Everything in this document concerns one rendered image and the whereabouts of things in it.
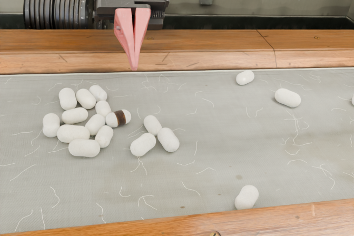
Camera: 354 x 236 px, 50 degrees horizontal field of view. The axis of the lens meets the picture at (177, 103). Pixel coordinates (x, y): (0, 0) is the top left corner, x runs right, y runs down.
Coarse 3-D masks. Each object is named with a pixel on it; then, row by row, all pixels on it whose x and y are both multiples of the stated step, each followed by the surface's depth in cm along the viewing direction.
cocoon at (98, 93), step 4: (92, 88) 51; (96, 88) 51; (100, 88) 51; (92, 92) 51; (96, 92) 51; (100, 92) 50; (104, 92) 51; (96, 96) 50; (100, 96) 50; (104, 96) 51; (96, 100) 51; (100, 100) 51; (104, 100) 51
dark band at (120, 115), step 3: (114, 111) 47; (117, 111) 47; (120, 111) 47; (117, 114) 46; (120, 114) 47; (123, 114) 47; (117, 117) 46; (120, 117) 46; (123, 117) 47; (117, 120) 46; (120, 120) 46; (123, 120) 47; (117, 123) 46; (120, 123) 47; (123, 123) 47; (117, 126) 47
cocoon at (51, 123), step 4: (44, 116) 45; (48, 116) 45; (52, 116) 45; (56, 116) 45; (44, 120) 45; (48, 120) 44; (52, 120) 44; (56, 120) 45; (44, 124) 44; (48, 124) 44; (52, 124) 44; (56, 124) 44; (44, 128) 44; (48, 128) 43; (52, 128) 43; (56, 128) 44; (44, 132) 44; (48, 132) 43; (52, 132) 44; (56, 132) 44; (48, 136) 44; (52, 136) 44
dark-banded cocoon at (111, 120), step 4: (112, 112) 47; (124, 112) 47; (128, 112) 47; (108, 116) 46; (112, 116) 46; (128, 116) 47; (108, 120) 46; (112, 120) 46; (116, 120) 46; (128, 120) 47; (108, 124) 46; (112, 124) 46; (116, 124) 46
